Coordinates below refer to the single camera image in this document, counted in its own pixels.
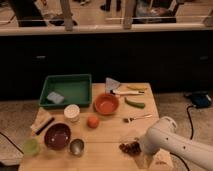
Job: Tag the green plastic tray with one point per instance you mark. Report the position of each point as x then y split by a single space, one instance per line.
75 88

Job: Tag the blue grey sponge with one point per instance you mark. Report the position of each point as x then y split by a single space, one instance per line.
56 98

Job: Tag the small steel cup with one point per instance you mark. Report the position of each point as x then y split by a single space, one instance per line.
76 147

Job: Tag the metal fork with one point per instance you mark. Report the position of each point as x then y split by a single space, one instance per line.
130 119

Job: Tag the white handled knife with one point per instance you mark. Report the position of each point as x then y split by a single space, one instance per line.
132 92

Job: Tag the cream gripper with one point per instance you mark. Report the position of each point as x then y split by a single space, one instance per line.
146 160

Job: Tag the orange fruit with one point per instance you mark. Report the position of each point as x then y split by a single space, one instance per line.
93 121

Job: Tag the orange red bowl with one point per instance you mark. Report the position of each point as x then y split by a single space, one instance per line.
106 104

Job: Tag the white round container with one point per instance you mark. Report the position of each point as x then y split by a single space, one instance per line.
72 112

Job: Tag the green chili pepper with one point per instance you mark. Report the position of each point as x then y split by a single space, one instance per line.
134 104

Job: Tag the green plastic cup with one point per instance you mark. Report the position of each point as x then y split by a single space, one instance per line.
31 147

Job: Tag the grey folded cloth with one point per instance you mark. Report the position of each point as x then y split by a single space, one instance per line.
111 84

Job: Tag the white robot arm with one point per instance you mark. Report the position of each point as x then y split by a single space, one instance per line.
161 135

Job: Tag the dark red grape bunch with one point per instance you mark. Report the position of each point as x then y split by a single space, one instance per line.
131 148

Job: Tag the brush with black bristles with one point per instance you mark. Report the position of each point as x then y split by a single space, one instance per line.
43 119

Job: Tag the dark maroon bowl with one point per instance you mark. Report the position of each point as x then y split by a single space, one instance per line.
57 136

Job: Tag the blue black floor box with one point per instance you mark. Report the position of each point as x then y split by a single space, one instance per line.
199 99

